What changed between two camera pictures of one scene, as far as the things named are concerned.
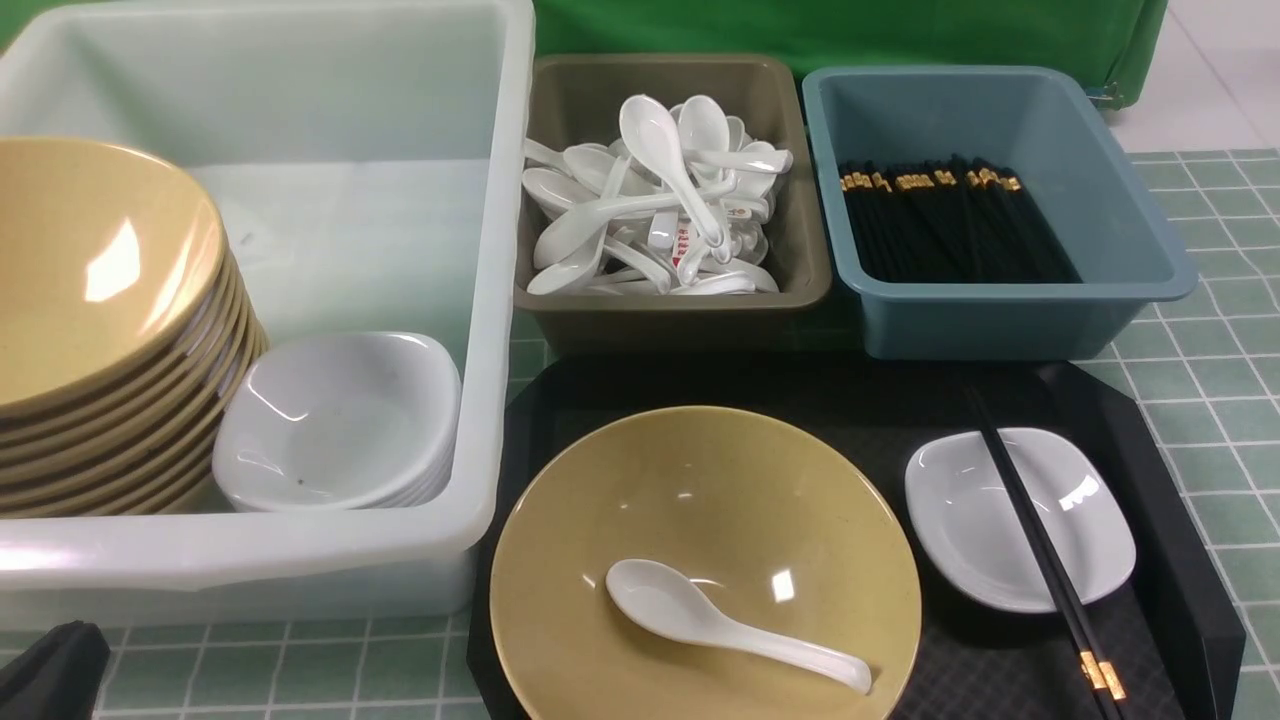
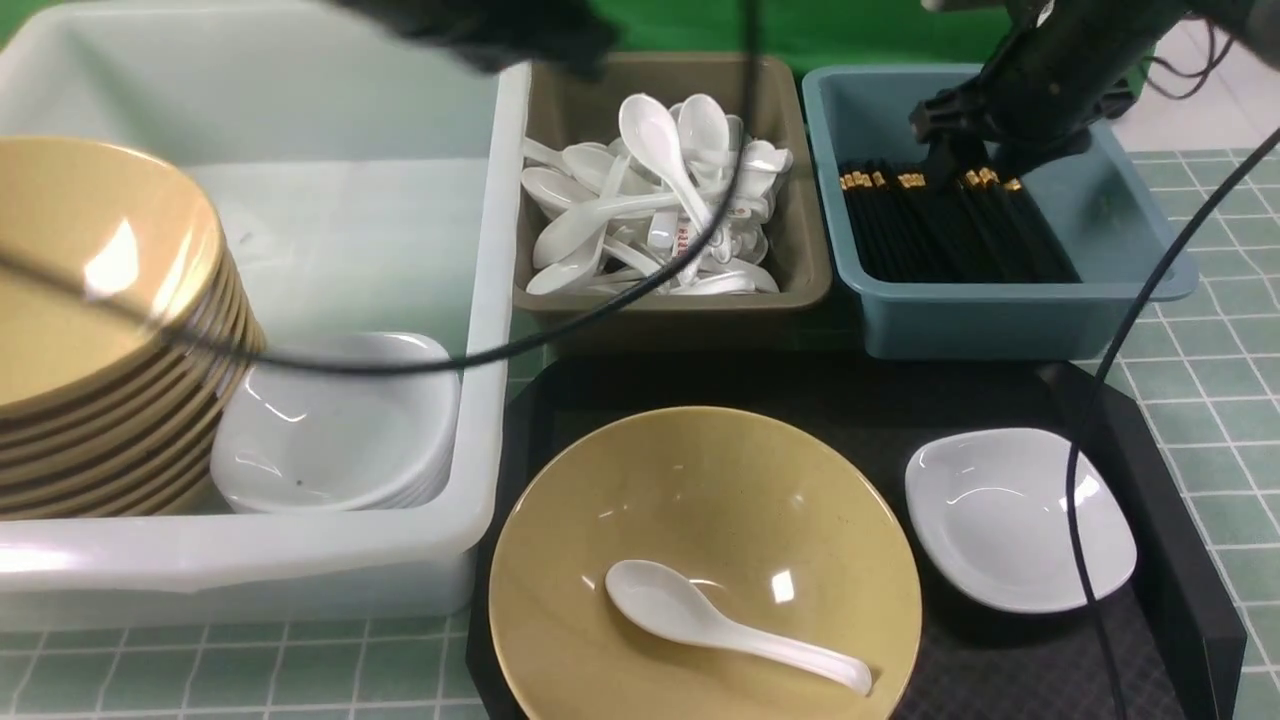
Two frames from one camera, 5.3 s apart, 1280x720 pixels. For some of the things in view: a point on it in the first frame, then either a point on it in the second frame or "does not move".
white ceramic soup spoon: [660, 601] does not move
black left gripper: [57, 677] → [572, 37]
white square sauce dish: [964, 510] does not move
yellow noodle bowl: [764, 515] does not move
